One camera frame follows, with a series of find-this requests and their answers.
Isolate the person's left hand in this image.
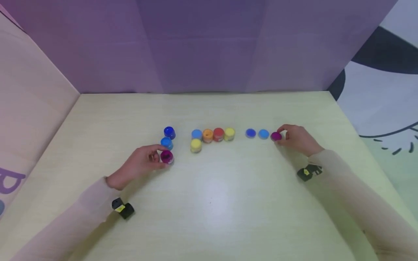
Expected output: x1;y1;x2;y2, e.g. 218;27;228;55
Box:
105;144;168;190

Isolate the person's right hand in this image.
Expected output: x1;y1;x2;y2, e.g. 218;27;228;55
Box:
275;124;324;157

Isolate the magenta paint jar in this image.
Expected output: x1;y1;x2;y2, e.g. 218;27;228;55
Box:
160;150;175;166

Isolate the person's left forearm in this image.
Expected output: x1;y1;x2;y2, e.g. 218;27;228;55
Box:
9;177;122;261

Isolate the person's right forearm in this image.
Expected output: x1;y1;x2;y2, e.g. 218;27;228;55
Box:
308;149;418;261

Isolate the black wrist band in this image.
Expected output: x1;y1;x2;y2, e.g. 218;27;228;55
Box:
111;198;135;219
296;164;323;182

